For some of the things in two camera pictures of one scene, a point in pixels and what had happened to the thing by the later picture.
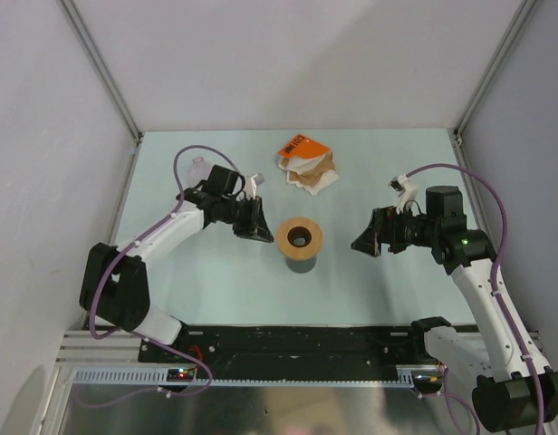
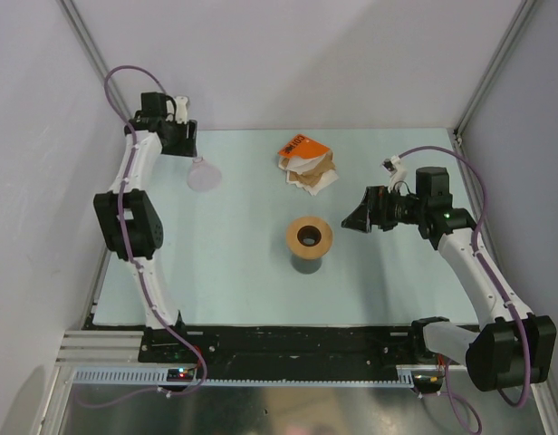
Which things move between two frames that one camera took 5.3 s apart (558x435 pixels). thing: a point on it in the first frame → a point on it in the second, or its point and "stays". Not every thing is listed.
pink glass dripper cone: x=199 y=170 stays
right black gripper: x=383 y=228 → x=373 y=210
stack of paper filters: x=312 y=173 stays
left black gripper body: x=237 y=214 → x=178 y=144
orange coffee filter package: x=302 y=146 stays
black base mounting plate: x=290 y=347 stays
